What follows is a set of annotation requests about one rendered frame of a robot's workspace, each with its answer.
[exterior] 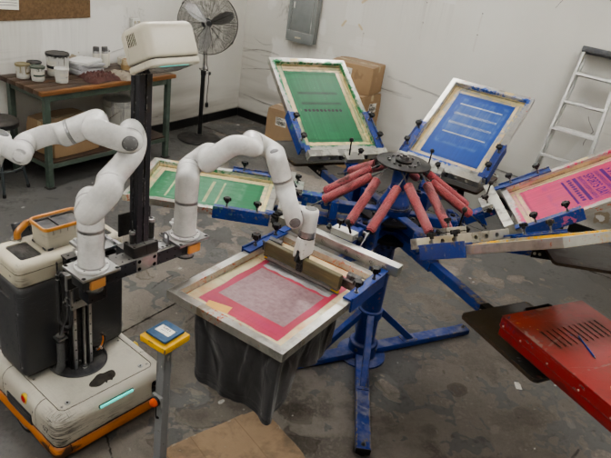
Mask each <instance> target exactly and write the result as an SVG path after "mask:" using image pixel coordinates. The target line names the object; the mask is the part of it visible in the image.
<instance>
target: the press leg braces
mask: <svg viewBox="0 0 611 458"><path fill-rule="evenodd" d="M361 317H362V312H361V311H360V310H359V309H358V310H356V311H355V312H354V313H353V314H352V315H351V316H350V317H349V318H347V319H346V320H345V321H344V322H343V323H342V324H341V325H339V326H338V327H337V328H336V329H335V330H334V333H333V337H332V342H331V344H333V343H334V342H335V341H336V340H337V339H338V338H339V337H340V336H342V335H343V334H344V333H345V332H346V331H347V330H348V329H350V328H351V327H352V326H353V325H354V324H355V323H356V322H358V321H359V320H360V319H361ZM382 317H383V318H385V319H386V320H387V321H388V322H389V323H390V324H391V325H392V326H393V327H394V328H395V329H396V330H397V331H398V332H399V333H401V335H398V337H399V338H400V339H401V340H402V341H403V342H404V343H405V342H410V341H414V340H417V338H416V337H415V336H414V335H413V334H412V333H409V332H408V331H407V330H406V329H405V328H404V327H403V326H401V325H400V324H399V323H398V322H397V321H396V320H395V319H394V318H393V317H392V316H391V315H390V314H389V313H388V312H387V311H386V310H385V309H383V313H382ZM373 327H374V316H370V315H368V316H367V319H366V336H365V345H364V352H363V361H362V368H361V374H360V376H357V377H356V389H358V390H364V391H369V379H368V378H367V376H368V369H369V362H370V354H371V346H372V337H373ZM331 344H329V345H328V346H327V348H328V347H329V346H330V345H331ZM327 348H326V349H327Z"/></svg>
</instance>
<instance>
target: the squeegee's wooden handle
mask: <svg viewBox="0 0 611 458"><path fill-rule="evenodd" d="M293 252H294V251H291V250H289V249H287V248H285V247H283V246H282V245H280V244H277V243H275V242H273V241H271V240H268V241H266V242H265V252H264V256H266V257H267V256H270V257H272V258H274V259H276V260H277V261H279V262H281V263H283V264H286V265H289V266H291V267H293V268H295V267H296V262H294V259H295V256H293ZM302 265H303V269H302V273H304V274H307V275H309V276H311V277H313V278H315V279H316V280H318V281H320V282H322V283H324V284H327V285H329V286H331V287H332V288H331V289H333V290H335V291H338V290H340V289H341V284H342V281H343V275H342V274H340V273H338V272H335V271H333V270H331V269H329V268H327V267H325V266H323V265H321V264H319V263H317V262H315V261H312V260H310V259H308V258H305V259H304V260H303V263H302Z"/></svg>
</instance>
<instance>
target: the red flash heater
mask: <svg viewBox="0 0 611 458"><path fill-rule="evenodd" d="M499 325H500V329H499V332H498V334H499V335H500V336H501V337H502V338H503V339H504V340H505V341H507V342H508V343H509V344H510V345H511V346H513V347H514V348H515V349H516V350H517V351H518V352H519V353H521V354H522V355H523V356H524V357H525V358H526V359H527V360H528V361H529V362H530V363H531V364H532V365H534V366H535V367H536V368H537V369H538V370H539V371H540V372H542V373H543V374H544V375H545V376H546V377H547V378H549V379H550V380H551V381H552V382H553V383H554V384H556V385H557V386H558V387H559V388H560V389H561V390H562V391H564V392H565V393H566V394H567V395H568V396H569V397H571V398H572V399H573V400H574V401H575V402H576V403H578V404H579V405H580V406H581V407H582V408H583V409H584V410H586V411H587V412H588V413H589V414H590V415H591V416H593V417H594V418H595V419H596V420H597V421H598V422H599V423H601V424H602V425H603V426H604V427H605V428H606V429H607V430H608V431H609V432H610V433H611V320H609V319H608V318H606V317H605V316H603V315H602V314H601V313H600V312H598V311H597V310H595V309H594V308H593V307H591V306H590V305H588V304H586V303H585V302H584V301H582V300H581V301H575V302H571V303H566V304H558V305H553V306H548V307H543V308H538V309H534V310H529V311H523V312H519V313H514V314H506V315H502V317H501V320H500V323H499ZM578 336H580V337H581V338H582V340H583V341H584V342H585V344H586V345H587V347H588V348H589V349H590V350H591V352H592V353H593V354H594V356H595V357H596V358H594V357H593V355H592V354H591V353H590V352H589V351H588V350H587V349H586V347H585V346H584V344H583V343H582V342H581V341H580V339H579V338H578Z"/></svg>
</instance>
